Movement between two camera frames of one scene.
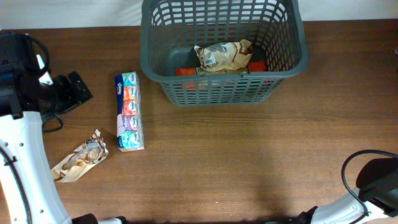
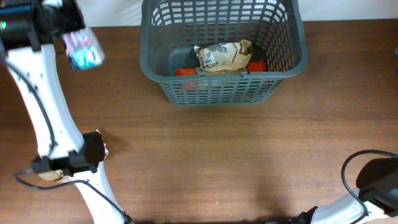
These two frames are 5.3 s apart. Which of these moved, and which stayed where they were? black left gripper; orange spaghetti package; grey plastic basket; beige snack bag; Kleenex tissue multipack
Moved: Kleenex tissue multipack; black left gripper
Stayed: orange spaghetti package; beige snack bag; grey plastic basket
